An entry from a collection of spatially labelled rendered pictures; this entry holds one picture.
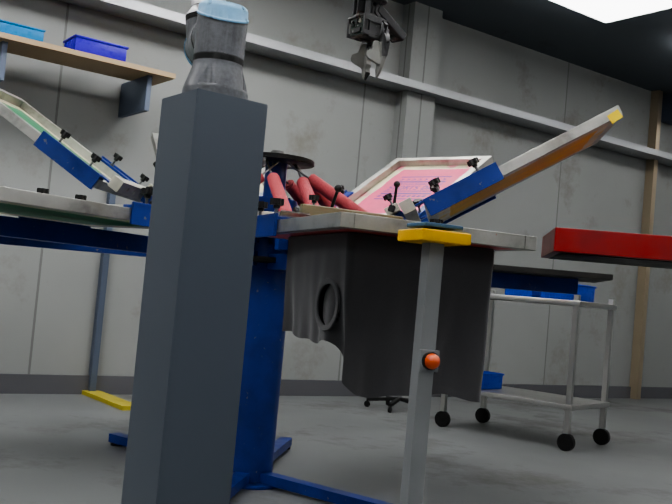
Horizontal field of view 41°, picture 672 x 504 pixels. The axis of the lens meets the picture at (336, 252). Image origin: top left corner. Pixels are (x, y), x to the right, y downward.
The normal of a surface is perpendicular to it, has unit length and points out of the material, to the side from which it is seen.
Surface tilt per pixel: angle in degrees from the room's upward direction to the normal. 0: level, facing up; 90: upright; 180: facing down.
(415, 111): 90
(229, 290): 90
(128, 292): 90
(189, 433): 90
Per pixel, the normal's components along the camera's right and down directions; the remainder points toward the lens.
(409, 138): 0.59, 0.01
